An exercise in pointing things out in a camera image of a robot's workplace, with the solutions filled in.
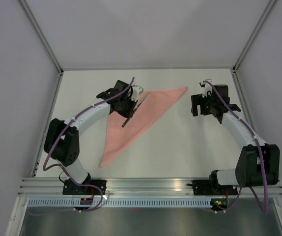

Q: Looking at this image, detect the silver table knife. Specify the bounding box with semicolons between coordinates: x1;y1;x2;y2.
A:
121;93;149;128

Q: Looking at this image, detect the pink cloth napkin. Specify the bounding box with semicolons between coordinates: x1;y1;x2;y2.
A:
100;87;188;168

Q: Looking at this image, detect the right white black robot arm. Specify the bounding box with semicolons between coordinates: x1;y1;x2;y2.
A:
191;81;280;194

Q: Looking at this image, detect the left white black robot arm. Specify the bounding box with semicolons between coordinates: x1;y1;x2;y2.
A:
42;78;143;195

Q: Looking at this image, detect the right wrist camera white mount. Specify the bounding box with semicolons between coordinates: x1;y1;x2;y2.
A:
199;79;212;97

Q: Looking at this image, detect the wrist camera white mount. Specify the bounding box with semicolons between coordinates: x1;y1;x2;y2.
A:
130;85;144;102
199;79;212;97

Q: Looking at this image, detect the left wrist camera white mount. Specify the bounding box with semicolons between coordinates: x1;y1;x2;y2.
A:
130;85;144;102

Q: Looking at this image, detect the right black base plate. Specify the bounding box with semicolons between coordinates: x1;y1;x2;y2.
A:
187;179;238;196

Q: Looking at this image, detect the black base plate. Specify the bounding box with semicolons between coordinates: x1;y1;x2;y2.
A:
187;179;238;196
62;179;107;196

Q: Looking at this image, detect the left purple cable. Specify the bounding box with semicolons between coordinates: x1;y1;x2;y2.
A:
43;76;136;172

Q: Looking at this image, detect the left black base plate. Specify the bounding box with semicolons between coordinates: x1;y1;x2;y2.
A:
62;179;107;196

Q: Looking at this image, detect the right aluminium frame post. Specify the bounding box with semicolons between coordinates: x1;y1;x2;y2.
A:
231;0;278;73

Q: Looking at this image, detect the aluminium frame post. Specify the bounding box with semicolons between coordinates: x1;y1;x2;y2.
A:
17;0;63;75
231;0;278;73

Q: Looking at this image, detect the aluminium mounting rail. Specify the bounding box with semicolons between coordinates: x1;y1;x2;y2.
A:
18;177;282;197

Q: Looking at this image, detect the left aluminium frame post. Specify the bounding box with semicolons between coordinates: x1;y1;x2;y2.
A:
17;0;63;75

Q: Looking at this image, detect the white slotted cable duct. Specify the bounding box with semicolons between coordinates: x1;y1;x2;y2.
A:
28;197;211;208

